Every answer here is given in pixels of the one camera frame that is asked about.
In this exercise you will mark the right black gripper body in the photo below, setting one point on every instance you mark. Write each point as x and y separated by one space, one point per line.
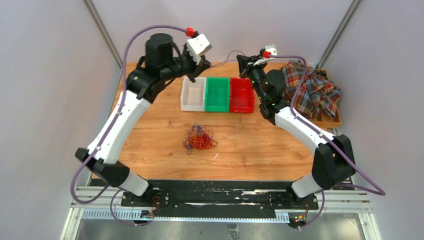
255 73

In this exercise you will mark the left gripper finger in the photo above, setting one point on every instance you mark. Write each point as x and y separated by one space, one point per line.
204 64
192 78

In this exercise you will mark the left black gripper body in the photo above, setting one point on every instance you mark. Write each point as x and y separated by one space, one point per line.
187 64

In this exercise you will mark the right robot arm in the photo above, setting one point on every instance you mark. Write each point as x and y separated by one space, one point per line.
329 167

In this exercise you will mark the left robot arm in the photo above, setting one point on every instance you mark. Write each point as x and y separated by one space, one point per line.
162 63

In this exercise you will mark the white plastic bin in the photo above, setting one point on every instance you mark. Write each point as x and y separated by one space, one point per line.
192 97

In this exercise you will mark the red plastic bin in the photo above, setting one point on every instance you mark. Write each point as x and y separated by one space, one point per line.
242 97

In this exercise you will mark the green plastic bin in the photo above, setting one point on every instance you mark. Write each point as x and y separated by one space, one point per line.
217 94

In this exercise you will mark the plaid cloth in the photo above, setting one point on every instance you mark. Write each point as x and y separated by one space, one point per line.
318 92

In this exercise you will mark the wooden tray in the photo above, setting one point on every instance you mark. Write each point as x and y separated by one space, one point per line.
333 122

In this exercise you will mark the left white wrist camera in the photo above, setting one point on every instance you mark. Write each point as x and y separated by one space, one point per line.
198 45

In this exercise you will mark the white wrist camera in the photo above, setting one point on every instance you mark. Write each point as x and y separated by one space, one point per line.
198 45
268 51

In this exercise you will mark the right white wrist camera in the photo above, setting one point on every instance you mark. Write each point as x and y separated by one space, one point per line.
268 51

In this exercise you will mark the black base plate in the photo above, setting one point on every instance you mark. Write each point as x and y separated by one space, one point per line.
226 199

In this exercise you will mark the aluminium frame rail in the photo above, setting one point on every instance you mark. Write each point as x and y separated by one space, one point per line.
339 201

